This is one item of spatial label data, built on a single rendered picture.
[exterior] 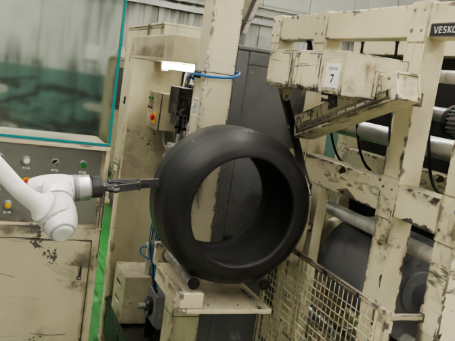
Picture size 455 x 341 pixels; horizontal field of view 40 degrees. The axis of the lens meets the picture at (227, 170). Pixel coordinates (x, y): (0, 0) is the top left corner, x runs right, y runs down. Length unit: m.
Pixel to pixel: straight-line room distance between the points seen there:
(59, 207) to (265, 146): 0.74
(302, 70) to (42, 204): 1.03
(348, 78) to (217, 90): 0.66
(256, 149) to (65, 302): 1.22
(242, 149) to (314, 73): 0.37
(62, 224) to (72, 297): 1.02
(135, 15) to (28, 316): 9.06
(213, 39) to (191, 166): 0.61
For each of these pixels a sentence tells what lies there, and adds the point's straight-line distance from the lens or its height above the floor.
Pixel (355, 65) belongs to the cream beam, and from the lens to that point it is 2.10.
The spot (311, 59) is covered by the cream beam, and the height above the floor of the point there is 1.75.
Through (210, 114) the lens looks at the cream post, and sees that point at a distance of 2.55.
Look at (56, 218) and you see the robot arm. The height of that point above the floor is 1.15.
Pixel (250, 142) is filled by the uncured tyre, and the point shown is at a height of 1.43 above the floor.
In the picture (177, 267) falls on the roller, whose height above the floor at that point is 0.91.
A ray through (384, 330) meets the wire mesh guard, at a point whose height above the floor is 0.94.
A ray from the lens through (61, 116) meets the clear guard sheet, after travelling 2.79.
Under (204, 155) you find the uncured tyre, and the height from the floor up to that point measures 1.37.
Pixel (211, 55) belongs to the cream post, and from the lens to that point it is 2.54.
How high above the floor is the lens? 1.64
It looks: 8 degrees down
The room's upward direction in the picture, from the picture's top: 8 degrees clockwise
